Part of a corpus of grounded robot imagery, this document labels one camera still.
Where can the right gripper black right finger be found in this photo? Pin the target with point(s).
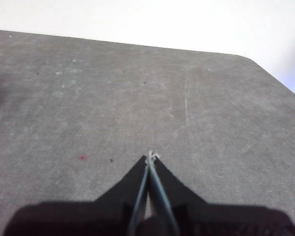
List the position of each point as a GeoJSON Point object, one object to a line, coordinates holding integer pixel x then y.
{"type": "Point", "coordinates": [172, 189]}

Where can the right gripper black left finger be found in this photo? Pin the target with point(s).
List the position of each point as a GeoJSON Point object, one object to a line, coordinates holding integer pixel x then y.
{"type": "Point", "coordinates": [130, 189]}

